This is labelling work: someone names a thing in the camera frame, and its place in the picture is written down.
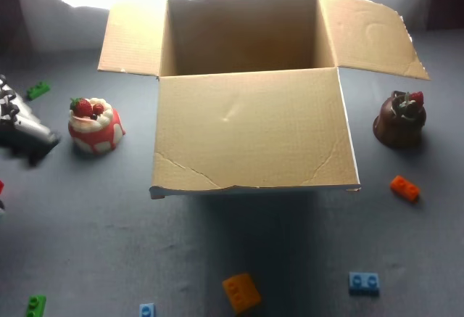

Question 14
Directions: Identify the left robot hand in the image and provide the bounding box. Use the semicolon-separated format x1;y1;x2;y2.
0;73;62;168

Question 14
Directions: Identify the red white strawberry toy cake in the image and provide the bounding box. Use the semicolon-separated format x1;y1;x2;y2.
67;96;127;155

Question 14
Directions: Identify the cardboard box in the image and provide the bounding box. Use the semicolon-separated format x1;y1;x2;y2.
96;0;431;200

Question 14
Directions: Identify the brown chocolate toy cake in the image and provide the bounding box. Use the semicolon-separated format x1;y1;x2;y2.
372;90;428;148

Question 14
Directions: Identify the green toy brick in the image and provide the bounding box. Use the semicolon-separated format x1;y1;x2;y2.
25;295;47;317
25;81;51;101

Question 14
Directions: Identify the grey tablecloth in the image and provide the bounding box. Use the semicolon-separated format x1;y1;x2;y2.
0;28;464;317

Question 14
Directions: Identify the thick orange toy brick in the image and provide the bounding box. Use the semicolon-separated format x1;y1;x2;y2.
221;273;262;315

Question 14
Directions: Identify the orange flat toy brick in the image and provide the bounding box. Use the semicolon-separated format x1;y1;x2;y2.
389;174;421;204

